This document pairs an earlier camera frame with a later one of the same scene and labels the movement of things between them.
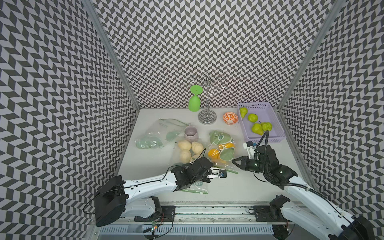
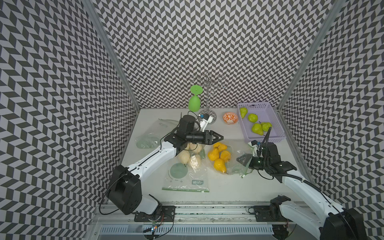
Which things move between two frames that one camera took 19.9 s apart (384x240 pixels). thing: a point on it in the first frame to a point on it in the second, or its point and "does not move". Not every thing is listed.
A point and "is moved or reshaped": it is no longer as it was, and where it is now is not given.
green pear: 253,117 does not move
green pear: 266,126 does not move
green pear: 243,111 does not move
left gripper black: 206,179 to 212,133
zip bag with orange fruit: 221,151 is moved or reshaped
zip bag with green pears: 159,133 does not move
